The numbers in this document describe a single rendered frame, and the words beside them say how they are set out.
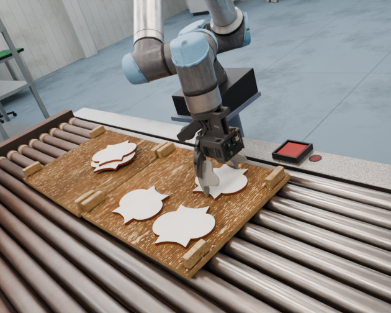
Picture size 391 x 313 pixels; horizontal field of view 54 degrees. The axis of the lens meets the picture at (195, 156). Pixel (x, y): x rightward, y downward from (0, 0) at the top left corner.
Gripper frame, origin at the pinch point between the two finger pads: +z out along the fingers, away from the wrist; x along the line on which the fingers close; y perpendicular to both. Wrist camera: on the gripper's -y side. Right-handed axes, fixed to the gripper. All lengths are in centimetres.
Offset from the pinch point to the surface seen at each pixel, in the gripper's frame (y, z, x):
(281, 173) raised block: 13.3, -1.0, 6.8
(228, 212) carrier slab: 9.1, 0.5, -8.1
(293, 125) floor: -105, 95, 179
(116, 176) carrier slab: -33.1, 0.9, -9.6
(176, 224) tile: 1.9, -0.3, -17.0
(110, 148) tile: -46.0, -1.5, -2.0
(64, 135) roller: -92, 3, 3
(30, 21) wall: -727, -1, 266
